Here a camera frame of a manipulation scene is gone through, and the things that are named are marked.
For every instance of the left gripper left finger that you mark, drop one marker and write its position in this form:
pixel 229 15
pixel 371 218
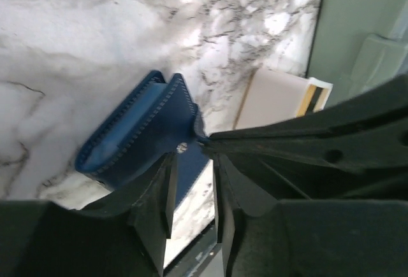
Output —
pixel 121 234

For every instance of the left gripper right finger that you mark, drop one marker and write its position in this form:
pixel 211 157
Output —
pixel 261 236

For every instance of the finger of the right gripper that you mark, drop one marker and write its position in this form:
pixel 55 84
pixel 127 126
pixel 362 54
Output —
pixel 356 149

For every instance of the blue leather card holder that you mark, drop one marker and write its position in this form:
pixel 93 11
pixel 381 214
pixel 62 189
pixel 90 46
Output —
pixel 155 118

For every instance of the gold striped card in tray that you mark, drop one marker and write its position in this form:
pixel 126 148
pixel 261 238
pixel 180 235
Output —
pixel 314 100

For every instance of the white plastic tray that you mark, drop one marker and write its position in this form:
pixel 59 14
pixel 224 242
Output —
pixel 273 97

